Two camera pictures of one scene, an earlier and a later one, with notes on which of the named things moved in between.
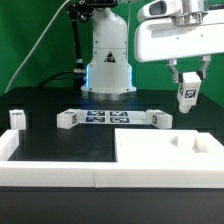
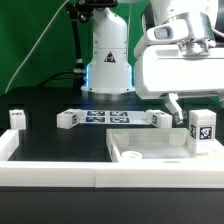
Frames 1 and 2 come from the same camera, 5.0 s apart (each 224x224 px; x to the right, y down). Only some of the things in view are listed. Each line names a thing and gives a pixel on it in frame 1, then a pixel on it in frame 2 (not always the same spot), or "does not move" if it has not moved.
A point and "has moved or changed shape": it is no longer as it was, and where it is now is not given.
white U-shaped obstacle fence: x=110 y=175 does not move
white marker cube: x=188 y=91 has moved or changed shape
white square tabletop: x=147 y=145 does not move
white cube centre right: x=159 y=119 does not move
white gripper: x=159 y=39 → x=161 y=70
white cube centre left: x=68 y=118 does not move
